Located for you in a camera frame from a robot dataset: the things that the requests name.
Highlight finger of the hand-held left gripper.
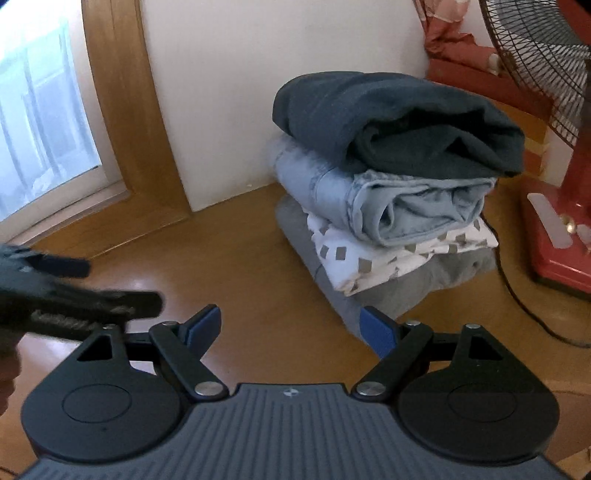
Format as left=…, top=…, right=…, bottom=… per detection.
left=92, top=290, right=165, bottom=320
left=25, top=251, right=92, bottom=279

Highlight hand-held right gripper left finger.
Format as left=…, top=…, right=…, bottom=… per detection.
left=75, top=304, right=230, bottom=401

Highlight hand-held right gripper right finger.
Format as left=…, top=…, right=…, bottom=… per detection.
left=351, top=305, right=509, bottom=401

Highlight navy blue fleece pants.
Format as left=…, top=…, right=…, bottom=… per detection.
left=272, top=71, right=527, bottom=178

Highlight folded white patterned garment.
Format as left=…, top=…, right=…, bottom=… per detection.
left=307, top=215, right=500, bottom=296

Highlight folded grey garment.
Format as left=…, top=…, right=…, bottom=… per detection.
left=274, top=196, right=499, bottom=340

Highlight folded light blue garment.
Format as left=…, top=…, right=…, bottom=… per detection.
left=268, top=136, right=497, bottom=245

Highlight red standing fan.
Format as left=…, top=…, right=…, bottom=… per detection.
left=478, top=0, right=591, bottom=296

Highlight red floral bedding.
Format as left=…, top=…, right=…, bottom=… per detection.
left=413, top=0, right=555, bottom=118

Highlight black fan cable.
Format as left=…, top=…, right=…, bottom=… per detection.
left=496, top=263, right=591, bottom=349

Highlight window with wooden frame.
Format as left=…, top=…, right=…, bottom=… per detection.
left=0, top=18, right=134, bottom=241

